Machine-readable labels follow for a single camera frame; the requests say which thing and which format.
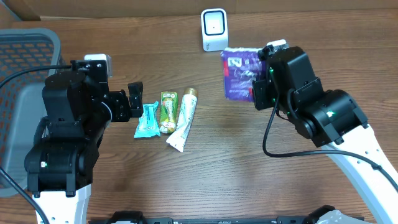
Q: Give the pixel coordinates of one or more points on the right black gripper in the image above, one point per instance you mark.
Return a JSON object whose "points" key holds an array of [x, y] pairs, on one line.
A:
{"points": [[259, 94]]}

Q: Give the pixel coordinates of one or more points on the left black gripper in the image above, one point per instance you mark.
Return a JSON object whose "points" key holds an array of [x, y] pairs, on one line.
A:
{"points": [[123, 104]]}

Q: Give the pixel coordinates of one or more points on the purple snack package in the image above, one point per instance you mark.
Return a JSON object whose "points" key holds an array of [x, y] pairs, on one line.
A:
{"points": [[241, 66]]}

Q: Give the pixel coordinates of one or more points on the teal snack pouch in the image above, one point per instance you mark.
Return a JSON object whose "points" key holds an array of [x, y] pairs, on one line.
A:
{"points": [[148, 126]]}

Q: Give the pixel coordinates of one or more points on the green drink carton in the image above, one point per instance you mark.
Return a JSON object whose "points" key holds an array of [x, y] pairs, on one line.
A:
{"points": [[168, 112]]}

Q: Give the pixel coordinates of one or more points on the white tube gold cap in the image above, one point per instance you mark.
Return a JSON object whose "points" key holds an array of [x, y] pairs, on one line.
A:
{"points": [[187, 110]]}

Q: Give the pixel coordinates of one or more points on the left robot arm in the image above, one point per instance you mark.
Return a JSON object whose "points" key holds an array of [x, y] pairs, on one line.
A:
{"points": [[67, 140]]}

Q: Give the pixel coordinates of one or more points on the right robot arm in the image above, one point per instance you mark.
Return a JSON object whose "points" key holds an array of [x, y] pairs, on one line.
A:
{"points": [[332, 120]]}

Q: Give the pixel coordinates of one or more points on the white barcode scanner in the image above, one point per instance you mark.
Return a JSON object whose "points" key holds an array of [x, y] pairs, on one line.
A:
{"points": [[214, 29]]}

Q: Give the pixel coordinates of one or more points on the grey plastic mesh basket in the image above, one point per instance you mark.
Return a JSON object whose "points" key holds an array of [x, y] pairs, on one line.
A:
{"points": [[22, 106]]}

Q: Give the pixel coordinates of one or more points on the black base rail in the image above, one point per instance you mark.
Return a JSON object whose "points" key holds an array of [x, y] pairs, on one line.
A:
{"points": [[322, 215]]}

